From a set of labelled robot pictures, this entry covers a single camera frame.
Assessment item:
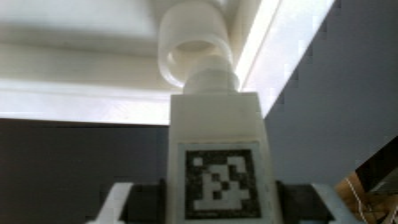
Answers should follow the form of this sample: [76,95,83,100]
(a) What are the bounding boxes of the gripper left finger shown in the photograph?
[86,181,165,224]

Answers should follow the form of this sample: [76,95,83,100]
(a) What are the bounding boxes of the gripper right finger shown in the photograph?
[277,182,364,224]

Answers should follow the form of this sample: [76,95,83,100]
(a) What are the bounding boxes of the white table leg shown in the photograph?
[165,56,282,224]

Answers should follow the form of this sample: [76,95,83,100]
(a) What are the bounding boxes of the white square tabletop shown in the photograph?
[0,0,335,125]

